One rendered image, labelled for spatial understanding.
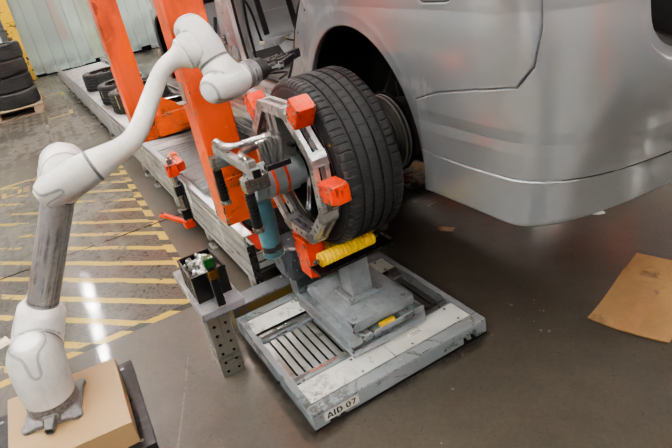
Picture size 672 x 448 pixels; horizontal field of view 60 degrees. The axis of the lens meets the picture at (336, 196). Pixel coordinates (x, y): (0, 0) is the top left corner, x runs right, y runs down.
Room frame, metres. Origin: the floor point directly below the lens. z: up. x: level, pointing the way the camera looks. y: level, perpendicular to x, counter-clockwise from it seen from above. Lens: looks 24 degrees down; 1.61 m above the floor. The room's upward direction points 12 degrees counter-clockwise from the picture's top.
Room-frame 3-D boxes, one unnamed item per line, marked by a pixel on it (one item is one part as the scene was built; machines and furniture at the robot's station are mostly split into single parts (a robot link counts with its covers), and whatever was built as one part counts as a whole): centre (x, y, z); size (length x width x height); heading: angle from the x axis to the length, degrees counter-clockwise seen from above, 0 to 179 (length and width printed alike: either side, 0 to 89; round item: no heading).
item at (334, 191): (1.78, 0.00, 0.85); 0.09 x 0.08 x 0.07; 25
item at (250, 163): (1.92, 0.21, 1.03); 0.19 x 0.18 x 0.11; 115
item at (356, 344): (2.16, 0.00, 0.13); 0.50 x 0.36 x 0.10; 25
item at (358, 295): (2.13, -0.01, 0.32); 0.40 x 0.30 x 0.28; 25
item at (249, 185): (1.82, 0.26, 0.93); 0.09 x 0.05 x 0.05; 115
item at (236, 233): (3.65, 0.97, 0.28); 2.47 x 0.09 x 0.22; 25
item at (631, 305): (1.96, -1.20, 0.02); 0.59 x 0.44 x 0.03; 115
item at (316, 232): (2.06, 0.14, 0.85); 0.54 x 0.07 x 0.54; 25
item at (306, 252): (2.08, 0.11, 0.48); 0.16 x 0.12 x 0.17; 115
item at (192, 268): (2.02, 0.57, 0.51); 0.20 x 0.14 x 0.13; 26
